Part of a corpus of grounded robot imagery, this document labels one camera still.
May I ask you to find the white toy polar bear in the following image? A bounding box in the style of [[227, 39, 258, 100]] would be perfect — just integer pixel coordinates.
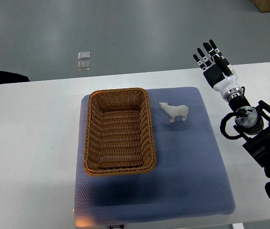
[[159, 102, 189, 123]]

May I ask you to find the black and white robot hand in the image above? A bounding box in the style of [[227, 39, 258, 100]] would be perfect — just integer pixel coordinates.
[[193, 40, 244, 102]]

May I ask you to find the brown wicker basket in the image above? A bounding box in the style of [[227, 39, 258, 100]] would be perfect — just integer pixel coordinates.
[[83, 88, 156, 177]]

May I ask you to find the blue textured mat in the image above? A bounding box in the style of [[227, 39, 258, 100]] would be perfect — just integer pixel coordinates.
[[74, 87, 235, 227]]

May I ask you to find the black label tag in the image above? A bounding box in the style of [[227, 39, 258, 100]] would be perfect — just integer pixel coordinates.
[[109, 224, 125, 229]]

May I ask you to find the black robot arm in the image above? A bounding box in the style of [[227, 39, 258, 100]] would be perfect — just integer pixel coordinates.
[[220, 87, 270, 178]]

